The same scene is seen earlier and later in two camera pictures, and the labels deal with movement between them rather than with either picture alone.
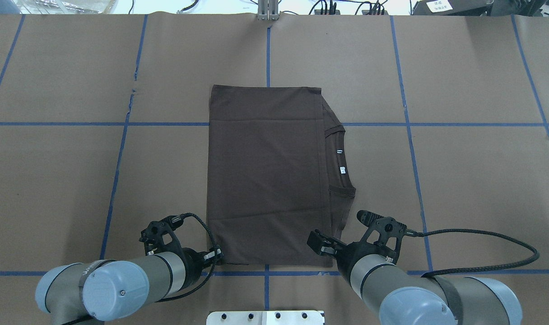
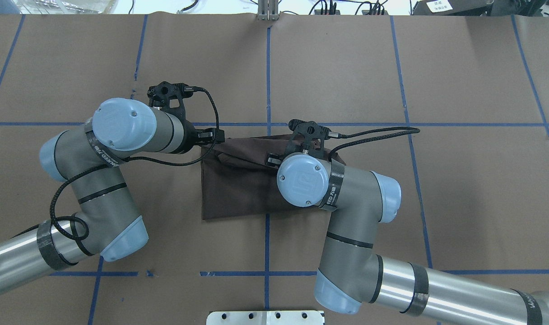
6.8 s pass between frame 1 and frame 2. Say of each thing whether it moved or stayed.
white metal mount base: stayed
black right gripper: moved
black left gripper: moved
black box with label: stayed
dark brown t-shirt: moved
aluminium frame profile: stayed
